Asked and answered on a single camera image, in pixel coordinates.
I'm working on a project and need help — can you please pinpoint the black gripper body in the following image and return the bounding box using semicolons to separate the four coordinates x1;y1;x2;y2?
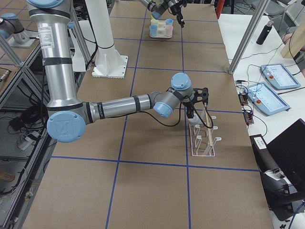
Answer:
182;97;194;112
168;0;183;15

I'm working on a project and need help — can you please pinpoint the white plastic cup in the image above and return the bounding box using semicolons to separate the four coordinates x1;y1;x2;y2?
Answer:
188;114;202;125

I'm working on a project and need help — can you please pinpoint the blue cup rear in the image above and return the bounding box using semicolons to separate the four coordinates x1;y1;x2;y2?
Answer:
165;19;173;26

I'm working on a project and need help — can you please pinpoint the blue cup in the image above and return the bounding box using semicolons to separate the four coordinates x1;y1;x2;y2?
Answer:
165;19;173;26
150;25;158;37

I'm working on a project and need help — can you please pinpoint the pink plastic cup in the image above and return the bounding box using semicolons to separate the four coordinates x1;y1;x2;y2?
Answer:
165;25;173;37

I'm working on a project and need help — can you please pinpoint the pale green cup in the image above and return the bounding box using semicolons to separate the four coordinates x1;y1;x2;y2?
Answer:
151;19;159;26

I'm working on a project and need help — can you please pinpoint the blue cup front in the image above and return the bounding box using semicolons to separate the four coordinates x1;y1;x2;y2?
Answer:
150;25;158;37

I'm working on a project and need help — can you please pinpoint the cream cartoon tray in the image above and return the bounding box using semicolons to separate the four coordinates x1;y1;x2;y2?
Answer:
152;20;171;39

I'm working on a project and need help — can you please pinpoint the blue teach pendant near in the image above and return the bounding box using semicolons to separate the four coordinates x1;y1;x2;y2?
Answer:
245;82;290;116

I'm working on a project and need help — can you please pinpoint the blue teach pendant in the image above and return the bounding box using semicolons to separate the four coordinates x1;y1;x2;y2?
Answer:
260;63;301;90
245;82;290;116

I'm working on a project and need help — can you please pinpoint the black water bottle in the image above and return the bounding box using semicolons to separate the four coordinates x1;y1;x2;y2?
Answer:
256;20;274;45

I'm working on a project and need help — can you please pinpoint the blue teach pendant far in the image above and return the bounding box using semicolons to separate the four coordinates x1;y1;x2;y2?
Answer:
260;63;301;90

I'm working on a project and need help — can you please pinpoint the black laptop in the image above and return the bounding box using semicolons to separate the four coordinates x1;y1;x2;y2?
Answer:
267;118;305;190

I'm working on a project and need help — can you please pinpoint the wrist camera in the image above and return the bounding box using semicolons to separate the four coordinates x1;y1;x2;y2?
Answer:
192;87;209;106

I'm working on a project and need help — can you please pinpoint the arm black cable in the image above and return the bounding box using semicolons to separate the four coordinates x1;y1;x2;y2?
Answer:
140;95;210;131

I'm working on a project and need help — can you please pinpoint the white wire cup rack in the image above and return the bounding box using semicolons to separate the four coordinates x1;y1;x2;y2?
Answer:
188;108;221;157

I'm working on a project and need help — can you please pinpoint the aluminium frame post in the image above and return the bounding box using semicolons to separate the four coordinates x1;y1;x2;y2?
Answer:
228;0;270;75

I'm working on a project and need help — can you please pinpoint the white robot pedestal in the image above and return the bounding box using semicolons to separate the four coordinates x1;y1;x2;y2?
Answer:
86;0;128;78

